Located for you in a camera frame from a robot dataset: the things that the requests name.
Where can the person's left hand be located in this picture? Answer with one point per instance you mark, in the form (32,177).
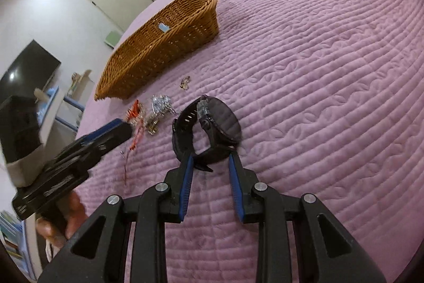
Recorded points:
(74,215)

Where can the black wristwatch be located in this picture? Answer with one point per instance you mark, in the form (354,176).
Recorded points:
(218,127)

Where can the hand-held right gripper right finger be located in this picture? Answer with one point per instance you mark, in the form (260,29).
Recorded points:
(236,184)

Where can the small gold charm jewelry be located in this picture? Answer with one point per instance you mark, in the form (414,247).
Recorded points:
(151,124)

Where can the blue sticker label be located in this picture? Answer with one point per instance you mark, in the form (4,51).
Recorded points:
(163,27)

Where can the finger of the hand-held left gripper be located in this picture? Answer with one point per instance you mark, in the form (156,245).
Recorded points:
(111,134)

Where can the black flat television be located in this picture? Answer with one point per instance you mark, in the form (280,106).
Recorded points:
(29,70)

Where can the row of books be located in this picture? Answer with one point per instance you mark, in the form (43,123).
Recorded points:
(10,236)

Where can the silver sparkly brooch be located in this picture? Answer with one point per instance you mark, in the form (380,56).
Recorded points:
(161,104)

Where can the brown wicker basket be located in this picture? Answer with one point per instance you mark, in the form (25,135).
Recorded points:
(155,47)

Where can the blue and white rack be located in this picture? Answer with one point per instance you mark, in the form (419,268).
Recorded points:
(63,110)

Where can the light green box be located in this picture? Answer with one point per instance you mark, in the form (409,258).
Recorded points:
(112,38)

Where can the pink quilted bedspread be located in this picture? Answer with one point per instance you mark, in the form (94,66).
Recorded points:
(314,70)

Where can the open cardboard box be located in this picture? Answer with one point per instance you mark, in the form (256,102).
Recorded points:
(82,79)

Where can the small gold earring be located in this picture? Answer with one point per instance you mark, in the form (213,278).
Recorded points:
(184,82)

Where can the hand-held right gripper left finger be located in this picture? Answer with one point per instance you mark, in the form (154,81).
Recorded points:
(187,177)

